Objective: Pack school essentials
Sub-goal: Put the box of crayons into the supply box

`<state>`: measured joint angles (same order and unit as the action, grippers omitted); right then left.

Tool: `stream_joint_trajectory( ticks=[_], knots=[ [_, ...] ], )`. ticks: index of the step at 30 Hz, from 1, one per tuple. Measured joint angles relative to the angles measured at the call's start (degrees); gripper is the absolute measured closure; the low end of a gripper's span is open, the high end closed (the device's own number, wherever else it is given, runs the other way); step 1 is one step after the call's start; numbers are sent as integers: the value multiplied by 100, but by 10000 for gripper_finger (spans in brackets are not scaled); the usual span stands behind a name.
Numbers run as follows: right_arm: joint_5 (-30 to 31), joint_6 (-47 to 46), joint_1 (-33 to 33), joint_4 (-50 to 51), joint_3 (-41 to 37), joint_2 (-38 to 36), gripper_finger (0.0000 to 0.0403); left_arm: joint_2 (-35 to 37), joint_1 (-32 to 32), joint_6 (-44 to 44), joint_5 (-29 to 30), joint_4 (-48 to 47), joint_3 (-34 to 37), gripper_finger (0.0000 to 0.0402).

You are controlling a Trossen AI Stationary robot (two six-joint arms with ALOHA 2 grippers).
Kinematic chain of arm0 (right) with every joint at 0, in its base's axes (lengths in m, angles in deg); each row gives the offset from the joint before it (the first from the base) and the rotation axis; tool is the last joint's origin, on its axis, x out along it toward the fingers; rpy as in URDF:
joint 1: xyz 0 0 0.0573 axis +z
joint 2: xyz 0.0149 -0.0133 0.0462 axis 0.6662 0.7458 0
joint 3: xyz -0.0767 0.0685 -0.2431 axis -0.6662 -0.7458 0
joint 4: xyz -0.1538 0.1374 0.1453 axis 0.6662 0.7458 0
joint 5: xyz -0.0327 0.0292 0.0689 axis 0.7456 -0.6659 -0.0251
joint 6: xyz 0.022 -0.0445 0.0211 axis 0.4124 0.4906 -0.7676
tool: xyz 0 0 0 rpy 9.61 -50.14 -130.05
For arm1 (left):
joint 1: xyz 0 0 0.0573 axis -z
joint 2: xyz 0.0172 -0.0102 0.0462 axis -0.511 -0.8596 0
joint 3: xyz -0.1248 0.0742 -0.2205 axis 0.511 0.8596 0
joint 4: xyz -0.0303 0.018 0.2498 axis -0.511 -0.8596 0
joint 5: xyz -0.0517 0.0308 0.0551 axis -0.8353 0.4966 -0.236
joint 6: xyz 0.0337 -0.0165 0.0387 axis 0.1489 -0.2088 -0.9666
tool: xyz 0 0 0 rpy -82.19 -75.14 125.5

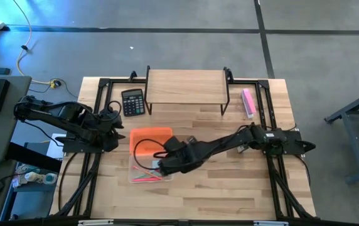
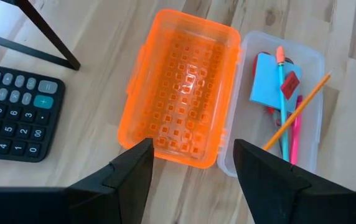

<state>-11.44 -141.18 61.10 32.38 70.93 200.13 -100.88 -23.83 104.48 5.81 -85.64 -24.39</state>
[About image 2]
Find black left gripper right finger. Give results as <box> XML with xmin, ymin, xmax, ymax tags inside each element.
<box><xmin>233</xmin><ymin>139</ymin><xmax>356</xmax><ymax>224</ymax></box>

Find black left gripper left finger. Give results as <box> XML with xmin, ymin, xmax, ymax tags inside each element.
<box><xmin>0</xmin><ymin>138</ymin><xmax>156</xmax><ymax>224</ymax></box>

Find pink highlighter pen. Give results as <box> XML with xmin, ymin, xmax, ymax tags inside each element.
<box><xmin>289</xmin><ymin>95</ymin><xmax>304</xmax><ymax>166</ymax></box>

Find teal pencil orange eraser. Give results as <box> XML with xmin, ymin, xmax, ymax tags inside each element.
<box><xmin>276</xmin><ymin>45</ymin><xmax>290</xmax><ymax>162</ymax></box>

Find orange wooden pencil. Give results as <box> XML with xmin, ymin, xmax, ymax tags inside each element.
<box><xmin>262</xmin><ymin>70</ymin><xmax>333</xmax><ymax>152</ymax></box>

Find red rubber eraser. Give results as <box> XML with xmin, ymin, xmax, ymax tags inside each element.
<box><xmin>279</xmin><ymin>70</ymin><xmax>301</xmax><ymax>100</ymax></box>

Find blue sticky note pad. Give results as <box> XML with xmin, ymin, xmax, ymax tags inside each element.
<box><xmin>249</xmin><ymin>52</ymin><xmax>302</xmax><ymax>113</ymax></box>

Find clear pencil box orange lid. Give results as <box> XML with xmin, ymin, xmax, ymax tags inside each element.
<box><xmin>117</xmin><ymin>8</ymin><xmax>326</xmax><ymax>178</ymax></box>

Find black desk calculator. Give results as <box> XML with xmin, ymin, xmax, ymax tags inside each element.
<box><xmin>0</xmin><ymin>62</ymin><xmax>66</xmax><ymax>163</ymax></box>

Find wooden shelf riser black legs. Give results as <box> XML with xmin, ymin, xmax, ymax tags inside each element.
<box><xmin>0</xmin><ymin>0</ymin><xmax>82</xmax><ymax>71</ymax></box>

